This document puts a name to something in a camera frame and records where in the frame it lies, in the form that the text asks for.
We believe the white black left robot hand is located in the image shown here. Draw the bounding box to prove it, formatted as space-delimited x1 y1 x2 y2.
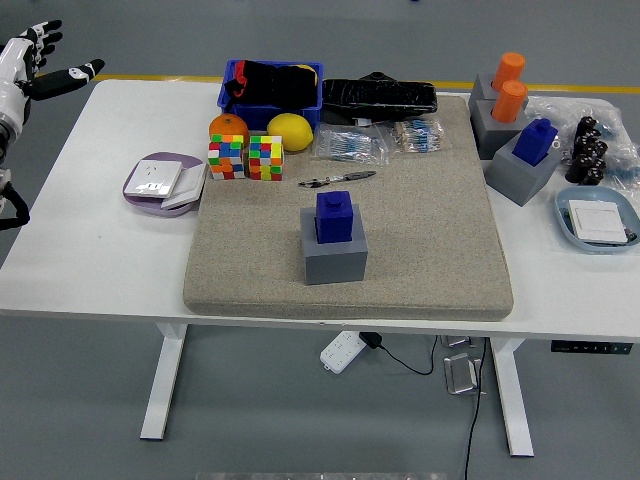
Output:
0 19 106 129

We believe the clear bag of blue parts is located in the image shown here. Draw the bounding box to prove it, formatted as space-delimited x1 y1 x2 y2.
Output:
597 107 640 194

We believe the yellow lemon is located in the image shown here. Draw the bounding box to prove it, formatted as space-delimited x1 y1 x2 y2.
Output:
266 112 315 153

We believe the light blue tray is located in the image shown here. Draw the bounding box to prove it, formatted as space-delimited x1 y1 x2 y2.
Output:
554 186 640 255

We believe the grey-brown mat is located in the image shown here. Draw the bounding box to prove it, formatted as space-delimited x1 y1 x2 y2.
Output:
181 94 515 322

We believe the purple tray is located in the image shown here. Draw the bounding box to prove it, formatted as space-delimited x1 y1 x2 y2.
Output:
122 151 207 218

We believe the white wall socket panel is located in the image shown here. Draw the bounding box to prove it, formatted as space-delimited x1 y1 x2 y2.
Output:
123 159 183 200

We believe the blue plastic bin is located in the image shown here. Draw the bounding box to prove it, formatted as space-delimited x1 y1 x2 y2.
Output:
216 59 325 134

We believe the clear bag of blue resistors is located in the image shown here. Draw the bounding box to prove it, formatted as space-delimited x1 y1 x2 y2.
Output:
310 124 390 167

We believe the blue square seal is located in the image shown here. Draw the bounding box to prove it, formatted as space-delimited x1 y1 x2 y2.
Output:
314 191 355 245
511 118 559 168

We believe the orange cylinder seal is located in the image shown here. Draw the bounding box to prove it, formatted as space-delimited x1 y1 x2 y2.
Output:
490 52 527 92
491 79 529 124

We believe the orange fruit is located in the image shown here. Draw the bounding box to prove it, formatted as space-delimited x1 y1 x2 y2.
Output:
208 113 250 146

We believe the white table leg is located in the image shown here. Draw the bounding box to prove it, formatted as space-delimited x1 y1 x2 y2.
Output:
139 323 189 441
489 338 535 457

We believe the clear bag of tan resistors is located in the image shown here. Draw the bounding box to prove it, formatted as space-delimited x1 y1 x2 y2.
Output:
384 119 451 155

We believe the black silver pen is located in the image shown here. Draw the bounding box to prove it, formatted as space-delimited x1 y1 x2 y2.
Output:
298 170 377 189

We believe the black table control panel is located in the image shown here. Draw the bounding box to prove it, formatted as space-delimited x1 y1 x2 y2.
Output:
550 340 634 355

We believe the black plastic wrapped package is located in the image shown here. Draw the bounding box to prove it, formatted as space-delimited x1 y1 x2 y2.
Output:
320 71 439 126

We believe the clear plastic bag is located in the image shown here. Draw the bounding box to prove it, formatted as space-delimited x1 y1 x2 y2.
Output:
524 95 619 151

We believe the white switch panel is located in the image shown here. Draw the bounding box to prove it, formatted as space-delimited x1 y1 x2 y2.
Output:
160 163 209 210
567 199 629 245

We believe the white power strip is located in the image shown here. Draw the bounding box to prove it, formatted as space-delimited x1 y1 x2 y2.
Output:
319 330 366 374

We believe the colourful puzzle cube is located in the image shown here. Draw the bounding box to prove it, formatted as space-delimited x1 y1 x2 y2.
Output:
248 134 285 182
207 133 247 181

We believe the black power cable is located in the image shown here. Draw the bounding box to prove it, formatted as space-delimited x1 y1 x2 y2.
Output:
377 334 441 376
463 338 489 480

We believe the black cloth with red trim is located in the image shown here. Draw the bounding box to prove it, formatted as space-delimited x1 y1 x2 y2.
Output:
223 60 319 109

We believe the grey cube seal holder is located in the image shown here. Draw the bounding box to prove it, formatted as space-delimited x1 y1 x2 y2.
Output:
469 98 532 161
484 134 565 207
468 73 529 104
299 202 369 286

